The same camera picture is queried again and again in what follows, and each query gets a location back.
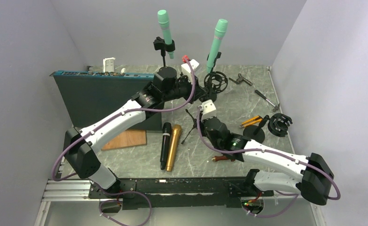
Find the black tripod shock-mount stand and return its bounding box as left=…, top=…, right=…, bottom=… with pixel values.
left=181, top=71, right=229, bottom=145

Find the gold microphone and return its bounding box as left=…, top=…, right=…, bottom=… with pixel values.
left=166, top=124, right=182, bottom=172

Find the black microphone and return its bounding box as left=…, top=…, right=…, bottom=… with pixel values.
left=160, top=122, right=172, bottom=170

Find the mint green microphone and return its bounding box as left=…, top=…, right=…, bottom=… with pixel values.
left=157, top=9, right=175, bottom=59
left=206, top=19, right=228, bottom=73

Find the round-base mic stand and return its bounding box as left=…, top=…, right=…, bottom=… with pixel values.
left=153, top=37, right=175, bottom=67
left=204, top=52, right=223, bottom=101

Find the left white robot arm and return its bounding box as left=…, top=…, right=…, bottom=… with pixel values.
left=63, top=67, right=209, bottom=198

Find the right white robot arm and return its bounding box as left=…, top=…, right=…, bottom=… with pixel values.
left=196, top=116, right=342, bottom=206

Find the brown faucet tap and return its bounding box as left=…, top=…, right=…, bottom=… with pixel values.
left=212, top=155, right=235, bottom=162

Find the grey metal clamp tool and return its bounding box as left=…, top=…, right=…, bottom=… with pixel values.
left=229, top=73, right=253, bottom=86

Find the orange utility knife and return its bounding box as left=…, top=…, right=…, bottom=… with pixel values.
left=240, top=115, right=263, bottom=128

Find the wooden board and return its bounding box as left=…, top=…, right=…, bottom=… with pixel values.
left=101, top=130, right=147, bottom=151

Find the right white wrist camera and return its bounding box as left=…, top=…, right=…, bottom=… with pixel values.
left=201, top=99, right=217, bottom=121

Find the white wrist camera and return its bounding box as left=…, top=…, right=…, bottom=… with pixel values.
left=201, top=99, right=217, bottom=121
left=181, top=55, right=200, bottom=79

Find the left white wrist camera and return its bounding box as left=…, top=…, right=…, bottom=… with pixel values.
left=181, top=55, right=200, bottom=79

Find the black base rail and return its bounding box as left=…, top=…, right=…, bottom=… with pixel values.
left=88, top=176, right=266, bottom=210

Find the right shock-mount round stand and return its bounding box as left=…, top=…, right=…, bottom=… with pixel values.
left=243, top=113, right=293, bottom=145

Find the black handled hammer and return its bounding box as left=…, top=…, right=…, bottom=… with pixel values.
left=254, top=89, right=280, bottom=112

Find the white plastic bracket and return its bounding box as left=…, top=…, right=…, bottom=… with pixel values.
left=103, top=57, right=115, bottom=73

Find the blue network switch box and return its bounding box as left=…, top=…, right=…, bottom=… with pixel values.
left=51, top=70, right=154, bottom=128

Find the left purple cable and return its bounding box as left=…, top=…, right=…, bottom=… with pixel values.
left=51, top=56, right=197, bottom=182

